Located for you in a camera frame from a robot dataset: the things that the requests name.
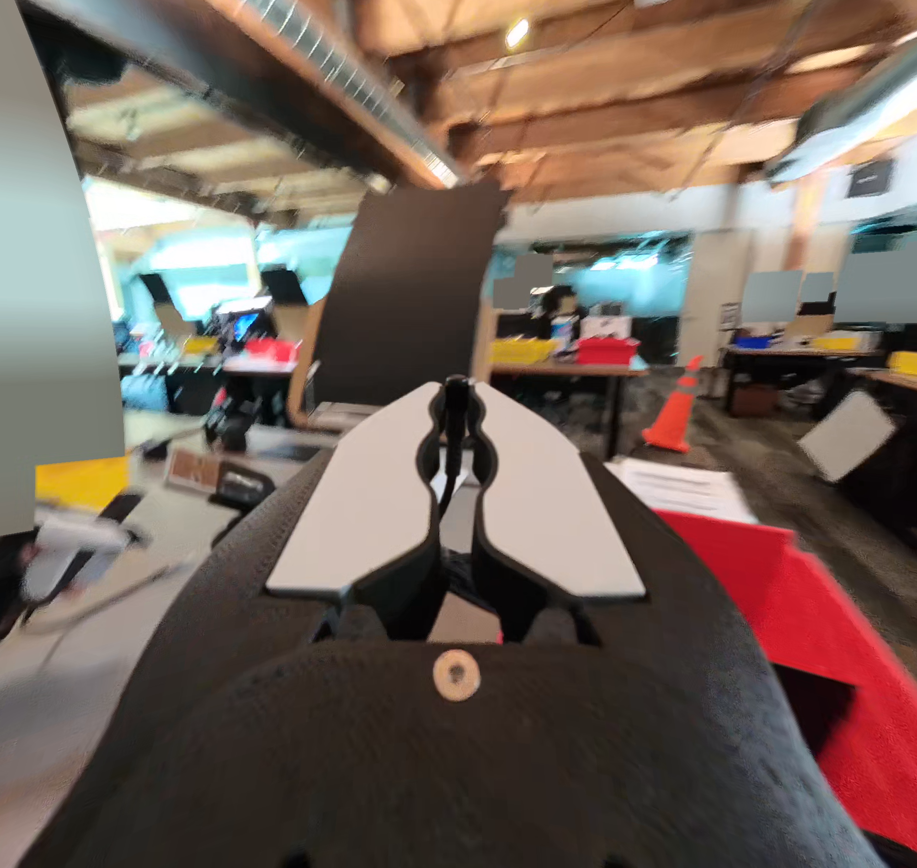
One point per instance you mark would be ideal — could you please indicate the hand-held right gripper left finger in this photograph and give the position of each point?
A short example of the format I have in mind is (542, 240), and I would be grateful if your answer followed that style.
(358, 502)

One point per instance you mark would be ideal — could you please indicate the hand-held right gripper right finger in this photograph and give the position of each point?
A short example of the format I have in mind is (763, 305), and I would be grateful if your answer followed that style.
(551, 510)

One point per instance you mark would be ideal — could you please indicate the black device on desk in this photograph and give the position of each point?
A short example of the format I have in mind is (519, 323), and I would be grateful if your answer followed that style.
(240, 488)

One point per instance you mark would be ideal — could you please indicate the grey desk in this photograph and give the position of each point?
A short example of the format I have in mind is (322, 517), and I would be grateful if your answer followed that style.
(86, 667)

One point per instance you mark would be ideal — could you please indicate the yellow plastic bin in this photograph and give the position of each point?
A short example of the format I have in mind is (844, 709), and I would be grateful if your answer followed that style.
(521, 350)
(837, 342)
(79, 482)

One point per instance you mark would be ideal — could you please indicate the white printed paper sheet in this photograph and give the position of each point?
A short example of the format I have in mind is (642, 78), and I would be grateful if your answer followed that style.
(680, 485)

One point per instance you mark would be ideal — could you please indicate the wooden table with black legs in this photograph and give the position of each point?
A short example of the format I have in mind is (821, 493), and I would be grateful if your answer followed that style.
(566, 370)

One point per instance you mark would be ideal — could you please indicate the brown printed card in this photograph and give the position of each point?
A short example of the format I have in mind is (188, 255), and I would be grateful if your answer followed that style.
(193, 468)

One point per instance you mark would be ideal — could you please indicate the orange traffic cone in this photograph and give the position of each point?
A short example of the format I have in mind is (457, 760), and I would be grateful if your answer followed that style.
(673, 416)

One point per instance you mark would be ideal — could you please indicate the small red plastic bin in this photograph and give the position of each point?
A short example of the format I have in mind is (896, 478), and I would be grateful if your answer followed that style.
(271, 349)
(606, 350)

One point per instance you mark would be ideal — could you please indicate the computer monitor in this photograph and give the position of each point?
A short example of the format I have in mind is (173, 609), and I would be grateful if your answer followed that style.
(245, 322)

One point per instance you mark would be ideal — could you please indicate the black upright board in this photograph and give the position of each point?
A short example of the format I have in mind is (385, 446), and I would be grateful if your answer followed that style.
(408, 287)

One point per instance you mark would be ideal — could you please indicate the blue plastic bin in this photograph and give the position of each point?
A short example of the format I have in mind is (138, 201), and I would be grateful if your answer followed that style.
(753, 343)

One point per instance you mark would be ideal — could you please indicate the wooden table with blue bin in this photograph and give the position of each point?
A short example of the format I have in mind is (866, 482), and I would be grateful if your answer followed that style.
(802, 353)

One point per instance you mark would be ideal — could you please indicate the grey plastic panel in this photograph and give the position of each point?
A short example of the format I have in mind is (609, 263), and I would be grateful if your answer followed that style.
(845, 434)

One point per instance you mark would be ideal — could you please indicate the round ceiling lamp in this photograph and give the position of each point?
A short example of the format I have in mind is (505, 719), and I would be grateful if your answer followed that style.
(517, 33)

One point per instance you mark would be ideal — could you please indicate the long hanging light fixture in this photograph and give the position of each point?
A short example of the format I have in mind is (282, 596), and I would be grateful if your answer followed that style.
(852, 115)

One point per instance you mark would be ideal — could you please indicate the silver ceiling duct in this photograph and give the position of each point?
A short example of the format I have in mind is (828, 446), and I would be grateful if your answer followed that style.
(337, 58)

